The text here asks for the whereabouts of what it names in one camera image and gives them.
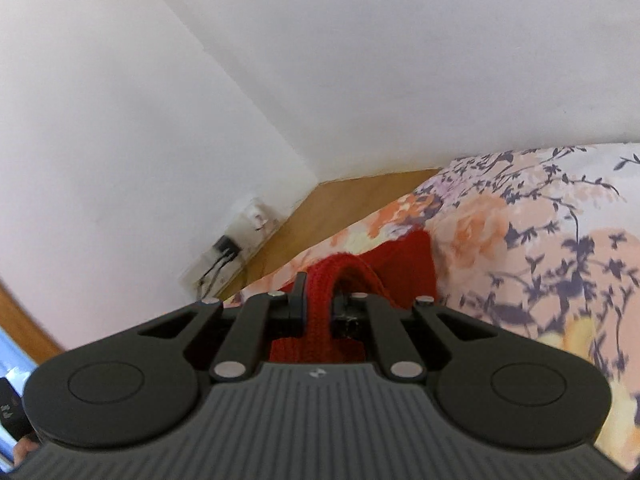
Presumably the red knitted cardigan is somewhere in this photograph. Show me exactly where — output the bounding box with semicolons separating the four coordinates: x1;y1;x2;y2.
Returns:
269;230;438;364

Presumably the orange floral bed sheet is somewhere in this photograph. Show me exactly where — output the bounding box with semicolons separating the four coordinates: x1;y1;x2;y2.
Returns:
228;142;639;469

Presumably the black plug adapter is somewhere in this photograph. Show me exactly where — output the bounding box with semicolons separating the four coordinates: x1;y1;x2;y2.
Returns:
214;235;241;259

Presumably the wooden door frame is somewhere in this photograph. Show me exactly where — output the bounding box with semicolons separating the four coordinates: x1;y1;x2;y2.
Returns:
0;283;64;364

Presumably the white wall power strip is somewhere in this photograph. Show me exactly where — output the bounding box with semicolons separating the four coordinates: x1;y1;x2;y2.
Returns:
179;196;280;300

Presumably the black cable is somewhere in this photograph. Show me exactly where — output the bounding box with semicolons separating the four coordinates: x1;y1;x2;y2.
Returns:
198;251;237;298

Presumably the wooden bed frame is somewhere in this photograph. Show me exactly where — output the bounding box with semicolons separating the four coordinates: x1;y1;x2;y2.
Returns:
219;168;438;299

